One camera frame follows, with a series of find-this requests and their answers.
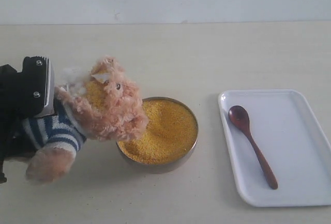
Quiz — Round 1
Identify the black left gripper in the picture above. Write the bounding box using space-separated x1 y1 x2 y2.
1 56 46 168

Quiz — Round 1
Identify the pink teddy bear striped sweater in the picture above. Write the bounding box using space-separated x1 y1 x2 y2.
19 56 148 184

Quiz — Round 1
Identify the dark red wooden spoon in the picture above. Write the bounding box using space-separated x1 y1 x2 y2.
228 105 278 190

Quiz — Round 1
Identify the metal bowl of yellow millet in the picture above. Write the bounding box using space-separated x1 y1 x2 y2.
117 96 199 174

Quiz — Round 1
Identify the white plastic tray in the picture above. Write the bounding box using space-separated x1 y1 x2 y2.
218 89 330 207

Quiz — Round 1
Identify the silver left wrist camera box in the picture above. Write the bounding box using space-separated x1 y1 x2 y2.
35 57 55 118

